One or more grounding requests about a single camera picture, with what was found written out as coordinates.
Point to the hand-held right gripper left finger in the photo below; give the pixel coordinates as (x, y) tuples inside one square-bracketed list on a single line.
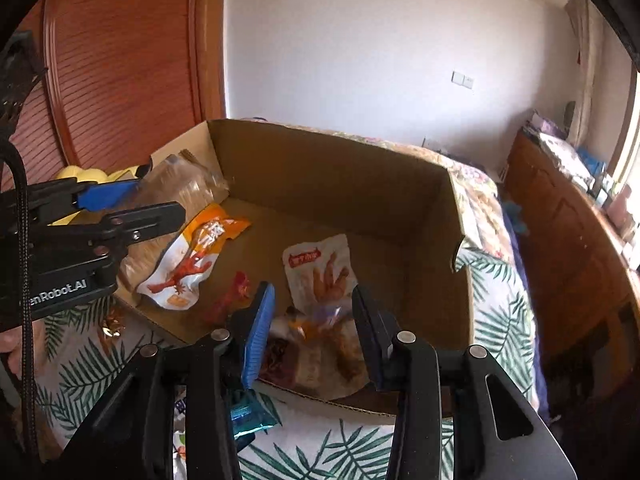
[(257, 335)]

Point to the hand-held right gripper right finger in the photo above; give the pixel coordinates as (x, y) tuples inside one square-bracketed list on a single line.
[(375, 340)]

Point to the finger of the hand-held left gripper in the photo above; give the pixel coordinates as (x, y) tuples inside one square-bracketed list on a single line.
[(150, 217), (110, 194)]

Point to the clear brown bread packet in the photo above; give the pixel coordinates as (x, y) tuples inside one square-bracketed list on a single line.
[(170, 185)]

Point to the red snack packet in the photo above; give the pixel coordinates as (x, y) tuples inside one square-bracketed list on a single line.
[(235, 290)]

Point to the orange white snack packet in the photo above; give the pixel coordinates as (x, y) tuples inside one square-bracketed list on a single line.
[(195, 255)]

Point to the white clear meat packet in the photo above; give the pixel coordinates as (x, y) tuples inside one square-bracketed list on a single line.
[(315, 360)]

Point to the white red label packet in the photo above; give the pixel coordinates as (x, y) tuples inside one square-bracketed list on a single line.
[(320, 270)]

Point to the brown cardboard box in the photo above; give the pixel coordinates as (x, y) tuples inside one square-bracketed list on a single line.
[(325, 180)]

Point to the person's left hand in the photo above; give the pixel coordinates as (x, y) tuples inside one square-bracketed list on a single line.
[(11, 355)]

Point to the yellow plush toy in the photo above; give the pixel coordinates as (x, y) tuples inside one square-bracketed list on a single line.
[(85, 174)]

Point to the gold candy packet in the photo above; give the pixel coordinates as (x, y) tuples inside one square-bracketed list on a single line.
[(112, 330)]

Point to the teal snack packet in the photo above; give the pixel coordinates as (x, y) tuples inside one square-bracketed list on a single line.
[(250, 412)]

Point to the leaf print blanket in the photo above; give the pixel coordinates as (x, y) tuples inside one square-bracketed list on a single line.
[(320, 450)]

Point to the white blue print packet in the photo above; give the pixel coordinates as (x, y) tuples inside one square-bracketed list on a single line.
[(179, 440)]

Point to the wooden slatted wardrobe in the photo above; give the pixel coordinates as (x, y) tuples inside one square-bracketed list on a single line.
[(125, 60)]

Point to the blue cloth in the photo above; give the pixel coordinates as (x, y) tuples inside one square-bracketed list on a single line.
[(515, 217)]

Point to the wooden cabinet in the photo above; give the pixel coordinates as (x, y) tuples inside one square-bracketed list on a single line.
[(565, 240)]

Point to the printed cloth bundle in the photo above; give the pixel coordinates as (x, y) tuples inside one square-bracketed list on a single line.
[(560, 152)]

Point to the blue box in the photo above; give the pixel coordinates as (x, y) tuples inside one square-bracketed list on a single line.
[(590, 159)]

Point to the pink box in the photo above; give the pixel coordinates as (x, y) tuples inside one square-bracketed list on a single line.
[(622, 202)]

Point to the window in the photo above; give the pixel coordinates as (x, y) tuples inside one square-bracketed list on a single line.
[(631, 130)]

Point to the patterned curtain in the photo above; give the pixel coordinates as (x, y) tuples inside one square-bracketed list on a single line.
[(587, 60)]

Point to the white wall switch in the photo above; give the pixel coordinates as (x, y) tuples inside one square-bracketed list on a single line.
[(462, 78)]

